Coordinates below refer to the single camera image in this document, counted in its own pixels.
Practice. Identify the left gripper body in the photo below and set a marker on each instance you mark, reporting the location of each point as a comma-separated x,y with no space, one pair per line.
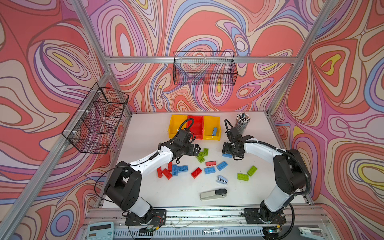
189,150

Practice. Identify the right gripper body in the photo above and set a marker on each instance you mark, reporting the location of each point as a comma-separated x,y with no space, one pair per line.
229,148

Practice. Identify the green lego cluster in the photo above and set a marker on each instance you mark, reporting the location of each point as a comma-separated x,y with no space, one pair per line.
201,156

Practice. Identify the green lego brick angled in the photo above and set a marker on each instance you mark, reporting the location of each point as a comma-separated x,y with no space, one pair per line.
252,171

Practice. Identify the green lego brick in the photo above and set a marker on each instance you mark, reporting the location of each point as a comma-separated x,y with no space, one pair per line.
243,177

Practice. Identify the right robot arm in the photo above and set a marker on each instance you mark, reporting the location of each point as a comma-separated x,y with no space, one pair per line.
292,176

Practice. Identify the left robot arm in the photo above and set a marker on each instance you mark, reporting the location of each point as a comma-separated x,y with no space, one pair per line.
124,184

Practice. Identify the left yellow bin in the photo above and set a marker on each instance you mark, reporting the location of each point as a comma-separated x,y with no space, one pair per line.
175,122

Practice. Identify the yellow bin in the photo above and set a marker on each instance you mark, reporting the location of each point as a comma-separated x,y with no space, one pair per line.
209,124
175,122

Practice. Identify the red middle bin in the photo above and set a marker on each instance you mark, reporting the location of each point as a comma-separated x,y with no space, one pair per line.
197,127

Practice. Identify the red flat lego brick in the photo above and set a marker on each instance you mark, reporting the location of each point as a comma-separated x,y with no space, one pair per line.
211,163

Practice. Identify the pencil cup holder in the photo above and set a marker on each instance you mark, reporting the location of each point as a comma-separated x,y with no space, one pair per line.
242,120

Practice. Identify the red lego brick centre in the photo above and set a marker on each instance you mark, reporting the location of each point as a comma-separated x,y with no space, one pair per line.
196,173

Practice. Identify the right yellow bin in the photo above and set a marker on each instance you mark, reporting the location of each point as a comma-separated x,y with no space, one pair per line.
209,124

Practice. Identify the grey black stapler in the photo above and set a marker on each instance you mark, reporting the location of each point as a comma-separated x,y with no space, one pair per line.
214,194

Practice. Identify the white device bottom right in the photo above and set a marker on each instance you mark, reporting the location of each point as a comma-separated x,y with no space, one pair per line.
312,233

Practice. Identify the white calculator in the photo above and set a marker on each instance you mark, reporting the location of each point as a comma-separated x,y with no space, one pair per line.
100,231

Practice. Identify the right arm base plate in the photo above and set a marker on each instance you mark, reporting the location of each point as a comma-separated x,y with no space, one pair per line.
258,216

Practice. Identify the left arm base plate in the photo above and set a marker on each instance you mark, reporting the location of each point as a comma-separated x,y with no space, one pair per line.
155,217

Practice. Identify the back wire basket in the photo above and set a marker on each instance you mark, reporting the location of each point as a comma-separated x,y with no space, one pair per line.
204,68

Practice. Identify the wire basket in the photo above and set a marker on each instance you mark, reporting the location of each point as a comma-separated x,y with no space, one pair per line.
204,68
100,114

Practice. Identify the left wire basket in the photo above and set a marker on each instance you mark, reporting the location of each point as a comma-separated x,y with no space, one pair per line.
100,114

